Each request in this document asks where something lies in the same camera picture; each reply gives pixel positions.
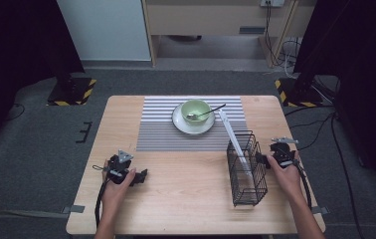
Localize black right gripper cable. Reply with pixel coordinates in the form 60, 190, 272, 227
294, 161, 313, 210

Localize white panel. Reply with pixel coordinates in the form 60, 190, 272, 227
56, 0, 152, 63

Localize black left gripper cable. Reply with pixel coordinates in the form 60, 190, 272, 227
94, 178, 110, 229

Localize light green bowl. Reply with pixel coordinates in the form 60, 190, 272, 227
180, 99, 212, 126

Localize metal spoon with dark handle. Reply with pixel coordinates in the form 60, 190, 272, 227
186, 103, 227, 121

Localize white wall power outlet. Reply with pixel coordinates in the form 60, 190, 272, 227
260, 0, 285, 8

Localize beige wooden desk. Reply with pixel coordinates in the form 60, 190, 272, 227
141, 0, 317, 68

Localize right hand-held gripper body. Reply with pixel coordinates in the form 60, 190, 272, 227
269, 136, 299, 168

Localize black curtain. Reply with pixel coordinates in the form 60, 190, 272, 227
293, 0, 376, 200
0, 0, 87, 157

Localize person's left hand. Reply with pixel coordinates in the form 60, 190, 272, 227
100, 159, 137, 213

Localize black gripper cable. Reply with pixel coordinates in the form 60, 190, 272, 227
94, 178, 110, 229
294, 161, 313, 210

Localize grey tape piece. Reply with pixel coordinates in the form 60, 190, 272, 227
61, 204, 87, 214
310, 205, 330, 216

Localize white round plate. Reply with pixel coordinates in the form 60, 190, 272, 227
171, 103, 216, 135

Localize black hanging cables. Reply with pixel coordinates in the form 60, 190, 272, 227
264, 0, 296, 68

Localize black stand base striped tape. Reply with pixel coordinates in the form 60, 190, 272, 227
46, 77, 97, 108
274, 78, 326, 109

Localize white cable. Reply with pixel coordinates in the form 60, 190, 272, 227
281, 39, 299, 80

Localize black wire basket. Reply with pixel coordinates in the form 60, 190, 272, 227
226, 129, 269, 207

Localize grey striped placemat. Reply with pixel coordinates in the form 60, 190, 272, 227
135, 96, 249, 152

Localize black floor cable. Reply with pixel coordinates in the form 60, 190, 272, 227
288, 113, 336, 152
329, 113, 366, 239
5, 103, 27, 122

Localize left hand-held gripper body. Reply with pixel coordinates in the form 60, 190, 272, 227
92, 148, 138, 185

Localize person's right hand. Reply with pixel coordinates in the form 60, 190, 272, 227
267, 153, 305, 204

